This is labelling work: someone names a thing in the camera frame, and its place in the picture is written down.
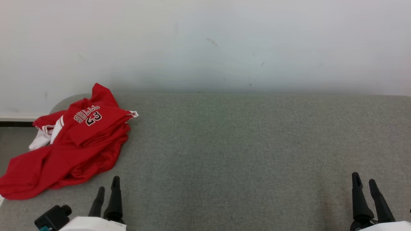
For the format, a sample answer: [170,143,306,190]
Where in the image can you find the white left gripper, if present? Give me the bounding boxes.
[59,175,127,231]

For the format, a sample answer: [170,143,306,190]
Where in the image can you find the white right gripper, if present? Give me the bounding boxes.
[350,172,411,231]

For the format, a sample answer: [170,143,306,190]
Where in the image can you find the red shorts white stripes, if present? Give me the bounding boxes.
[0,128,130,200]

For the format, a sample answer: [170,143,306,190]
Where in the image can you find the white wall baseboard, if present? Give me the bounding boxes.
[0,113,46,122]

